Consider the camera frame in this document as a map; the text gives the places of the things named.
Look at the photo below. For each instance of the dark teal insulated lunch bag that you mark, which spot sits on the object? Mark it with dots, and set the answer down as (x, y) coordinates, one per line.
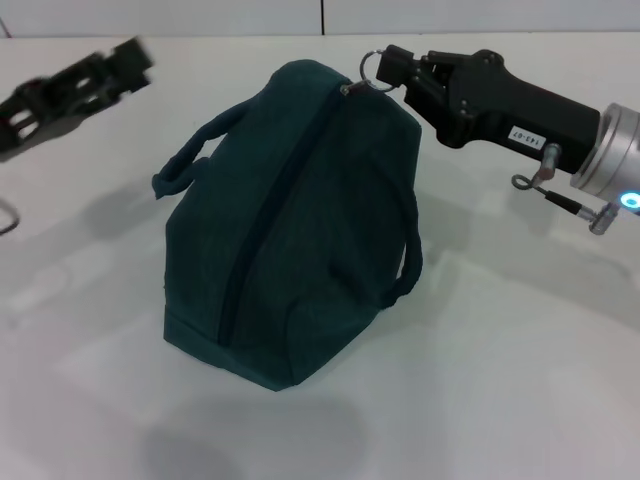
(300, 225)

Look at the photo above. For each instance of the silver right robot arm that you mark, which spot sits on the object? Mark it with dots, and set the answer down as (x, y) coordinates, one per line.
(615, 150)

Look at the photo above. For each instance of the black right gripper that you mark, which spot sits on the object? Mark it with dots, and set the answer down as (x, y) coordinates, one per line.
(510, 110)

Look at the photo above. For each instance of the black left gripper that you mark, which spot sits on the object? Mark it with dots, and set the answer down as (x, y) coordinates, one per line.
(30, 115)

